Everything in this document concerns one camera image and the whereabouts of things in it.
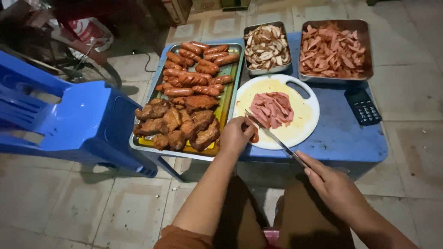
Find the blue plastic table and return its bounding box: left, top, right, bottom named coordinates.
left=152, top=32, right=389, bottom=182

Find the pile of red sausage strips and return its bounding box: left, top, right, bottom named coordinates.
left=299, top=23, right=366, bottom=79

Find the orange shirt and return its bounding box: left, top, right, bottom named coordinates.
left=153, top=225, right=216, bottom=249

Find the large steel baking tray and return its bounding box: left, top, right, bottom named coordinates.
left=129, top=42, right=245, bottom=162

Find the pile of pink sausage slices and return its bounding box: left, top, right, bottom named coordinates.
left=249, top=92, right=295, bottom=130

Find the round white cutting board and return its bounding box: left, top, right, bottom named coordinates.
left=233, top=74, right=320, bottom=151

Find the person's right hand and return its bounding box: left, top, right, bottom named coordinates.
left=296, top=151, right=365, bottom=222

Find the blue plastic chair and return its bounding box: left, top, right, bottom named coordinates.
left=0, top=50, right=159, bottom=178

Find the person's left hand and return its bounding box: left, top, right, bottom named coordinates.
left=219, top=116, right=259, bottom=157

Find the medium steel tray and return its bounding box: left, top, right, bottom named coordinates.
left=298, top=19, right=374, bottom=83

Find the row of cardboard cartons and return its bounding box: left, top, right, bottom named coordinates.
left=191, top=0, right=252, bottom=14

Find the person's left leg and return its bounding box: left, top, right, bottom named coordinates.
left=213, top=175, right=269, bottom=249

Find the pile of fried meat cutlets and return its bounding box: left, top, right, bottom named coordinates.
left=133, top=95, right=221, bottom=153

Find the black cable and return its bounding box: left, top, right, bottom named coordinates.
left=132, top=50, right=158, bottom=74

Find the black keypad phone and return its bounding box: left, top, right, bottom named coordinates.
left=344, top=88, right=383, bottom=126

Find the pile of grilled whole sausages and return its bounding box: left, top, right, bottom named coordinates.
left=155, top=41, right=240, bottom=98

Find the steel kitchen knife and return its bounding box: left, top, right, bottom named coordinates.
left=244, top=109, right=308, bottom=169

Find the person's leg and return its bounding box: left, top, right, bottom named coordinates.
left=274, top=172, right=356, bottom=249
left=213, top=175, right=269, bottom=249

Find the pile of pale meat slices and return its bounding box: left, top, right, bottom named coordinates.
left=245, top=24, right=290, bottom=71

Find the small steel tray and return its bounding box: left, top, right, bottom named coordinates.
left=243, top=21, right=293, bottom=76

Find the person's right leg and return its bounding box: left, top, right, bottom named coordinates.
left=274, top=172, right=356, bottom=249

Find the brown cardboard box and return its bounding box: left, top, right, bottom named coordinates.
left=143, top=0, right=193, bottom=27

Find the bicycle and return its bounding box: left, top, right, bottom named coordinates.
left=0, top=19, right=123, bottom=90

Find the pink plastic stool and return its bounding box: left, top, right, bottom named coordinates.
left=263, top=228, right=281, bottom=249

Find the white and red plastic bag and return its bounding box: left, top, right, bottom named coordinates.
left=66, top=17, right=115, bottom=53

